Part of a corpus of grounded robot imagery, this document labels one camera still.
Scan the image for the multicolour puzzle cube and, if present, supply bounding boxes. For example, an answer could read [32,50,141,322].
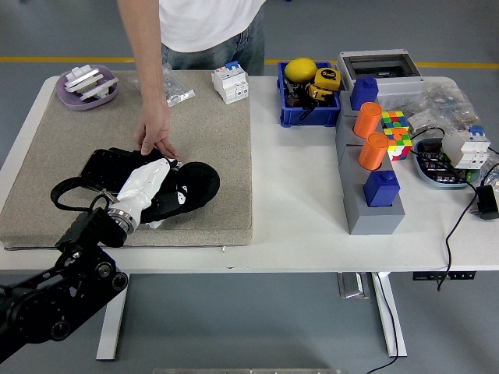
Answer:
[380,110,414,163]

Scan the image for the dark hand tool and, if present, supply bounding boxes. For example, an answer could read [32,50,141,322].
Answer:
[285,76,313,109]

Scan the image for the dark circuit modules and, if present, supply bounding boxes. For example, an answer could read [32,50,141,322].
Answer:
[417,141,469,185]

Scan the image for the yellow ball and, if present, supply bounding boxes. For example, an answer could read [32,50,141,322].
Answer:
[284,57,319,84]

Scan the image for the grey-brown mat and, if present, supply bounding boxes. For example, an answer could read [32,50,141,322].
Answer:
[0,69,254,250]

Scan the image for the white plastic switch plate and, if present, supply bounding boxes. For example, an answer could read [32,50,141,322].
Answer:
[79,76,119,102]
[65,65,104,94]

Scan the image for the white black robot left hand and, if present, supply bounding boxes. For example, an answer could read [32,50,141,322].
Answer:
[115,157,192,227]

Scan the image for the grey electrical enclosure box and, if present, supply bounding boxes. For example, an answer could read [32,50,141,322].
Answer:
[336,48,426,109]

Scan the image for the yellow tape measure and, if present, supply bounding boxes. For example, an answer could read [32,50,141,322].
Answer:
[313,66,342,92]
[305,82,332,104]

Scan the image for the clear bag of metal parts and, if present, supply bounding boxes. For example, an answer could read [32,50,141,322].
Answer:
[126,62,196,109]

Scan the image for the black adapter cord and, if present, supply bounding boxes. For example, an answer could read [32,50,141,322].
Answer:
[437,161,499,293]

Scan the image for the white table leg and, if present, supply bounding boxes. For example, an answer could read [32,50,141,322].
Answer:
[371,272,409,359]
[95,273,131,362]

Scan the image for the white circuit breaker blue lever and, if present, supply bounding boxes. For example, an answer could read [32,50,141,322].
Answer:
[211,60,251,106]
[441,125,492,171]

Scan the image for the blue block with knob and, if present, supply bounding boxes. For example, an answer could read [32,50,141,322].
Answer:
[363,170,402,209]
[349,76,380,111]

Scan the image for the grey block holder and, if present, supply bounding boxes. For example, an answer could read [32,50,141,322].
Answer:
[334,104,407,236]

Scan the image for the person's hand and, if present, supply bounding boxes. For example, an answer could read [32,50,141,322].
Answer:
[133,99,181,160]

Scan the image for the metal floor socket plate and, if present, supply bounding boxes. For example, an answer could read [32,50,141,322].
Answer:
[336,272,372,301]

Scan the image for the clear bags of small parts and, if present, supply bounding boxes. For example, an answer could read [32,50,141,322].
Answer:
[403,80,499,188]

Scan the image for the person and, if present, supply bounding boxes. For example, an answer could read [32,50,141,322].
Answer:
[157,0,268,77]

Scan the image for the purple dish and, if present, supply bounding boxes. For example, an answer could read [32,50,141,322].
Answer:
[55,63,119,112]

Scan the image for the blue plastic bin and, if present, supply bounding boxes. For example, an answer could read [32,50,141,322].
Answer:
[277,59,344,127]

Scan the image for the black power adapter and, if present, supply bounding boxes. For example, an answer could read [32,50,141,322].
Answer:
[469,184,499,221]

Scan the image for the black table control panel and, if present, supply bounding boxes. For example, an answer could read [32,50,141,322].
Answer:
[412,270,478,282]

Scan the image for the black floor cable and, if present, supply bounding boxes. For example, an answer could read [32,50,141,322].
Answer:
[365,272,400,374]

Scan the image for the glossy black panel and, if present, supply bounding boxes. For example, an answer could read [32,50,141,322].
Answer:
[79,146,181,198]

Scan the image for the orange cylinder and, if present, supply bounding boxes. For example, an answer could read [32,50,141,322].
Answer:
[352,101,384,139]
[358,132,391,171]

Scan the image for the black rag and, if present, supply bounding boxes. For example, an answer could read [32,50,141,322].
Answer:
[138,150,221,226]

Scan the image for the blue-grey dish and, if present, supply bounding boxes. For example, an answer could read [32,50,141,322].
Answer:
[412,137,484,191]

